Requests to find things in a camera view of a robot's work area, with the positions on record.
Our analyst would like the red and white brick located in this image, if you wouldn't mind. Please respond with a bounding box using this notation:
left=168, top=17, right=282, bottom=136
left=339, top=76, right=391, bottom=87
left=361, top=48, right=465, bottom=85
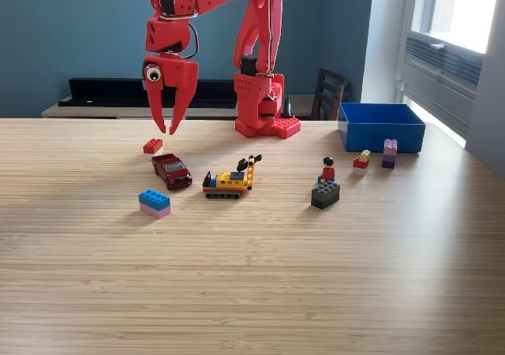
left=142, top=137, right=164, bottom=155

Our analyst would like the dark grey brick stack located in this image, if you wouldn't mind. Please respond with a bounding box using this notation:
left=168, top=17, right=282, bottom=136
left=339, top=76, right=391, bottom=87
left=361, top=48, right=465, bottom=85
left=310, top=180, right=341, bottom=211

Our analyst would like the red yellow white brick stack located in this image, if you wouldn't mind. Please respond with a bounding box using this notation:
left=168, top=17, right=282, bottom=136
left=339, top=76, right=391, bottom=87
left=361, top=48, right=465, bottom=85
left=352, top=149, right=372, bottom=176

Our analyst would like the purple and pink brick stack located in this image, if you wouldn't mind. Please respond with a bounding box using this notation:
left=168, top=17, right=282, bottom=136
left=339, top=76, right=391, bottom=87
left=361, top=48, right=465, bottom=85
left=380, top=138, right=398, bottom=170

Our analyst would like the blue plastic bin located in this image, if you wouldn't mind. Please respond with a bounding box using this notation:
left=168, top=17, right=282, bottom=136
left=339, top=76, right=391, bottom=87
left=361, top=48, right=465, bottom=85
left=337, top=102, right=427, bottom=154

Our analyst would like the pale wooden sideboard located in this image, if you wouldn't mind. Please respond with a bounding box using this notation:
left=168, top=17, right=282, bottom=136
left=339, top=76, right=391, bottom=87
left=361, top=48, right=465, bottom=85
left=41, top=93, right=319, bottom=121

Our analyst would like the dark red toy car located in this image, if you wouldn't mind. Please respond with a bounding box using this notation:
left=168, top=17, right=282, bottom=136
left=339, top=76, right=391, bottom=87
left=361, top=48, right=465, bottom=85
left=151, top=153, right=194, bottom=191

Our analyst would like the yellow toy digger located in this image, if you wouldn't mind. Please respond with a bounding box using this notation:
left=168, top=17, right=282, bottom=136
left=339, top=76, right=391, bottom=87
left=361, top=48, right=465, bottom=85
left=202, top=154, right=264, bottom=200

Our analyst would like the blue and pink brick stack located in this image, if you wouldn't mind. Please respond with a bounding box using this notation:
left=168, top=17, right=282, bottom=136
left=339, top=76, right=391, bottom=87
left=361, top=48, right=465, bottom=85
left=137, top=189, right=172, bottom=219

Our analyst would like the dark wooden chair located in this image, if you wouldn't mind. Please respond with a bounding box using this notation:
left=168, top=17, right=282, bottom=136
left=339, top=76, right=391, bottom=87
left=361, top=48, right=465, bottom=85
left=310, top=68, right=351, bottom=121

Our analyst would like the toy figure red shirt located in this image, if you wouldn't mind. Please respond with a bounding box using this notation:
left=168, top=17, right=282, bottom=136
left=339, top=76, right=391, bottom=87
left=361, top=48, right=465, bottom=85
left=317, top=156, right=336, bottom=185

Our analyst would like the grey window vent unit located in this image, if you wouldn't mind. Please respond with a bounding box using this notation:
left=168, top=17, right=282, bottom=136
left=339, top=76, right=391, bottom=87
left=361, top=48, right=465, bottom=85
left=400, top=31, right=484, bottom=135

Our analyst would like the bright window with frame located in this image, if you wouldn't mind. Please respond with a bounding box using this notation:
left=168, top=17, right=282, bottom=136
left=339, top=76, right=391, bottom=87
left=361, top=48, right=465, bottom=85
left=410, top=0, right=502, bottom=54

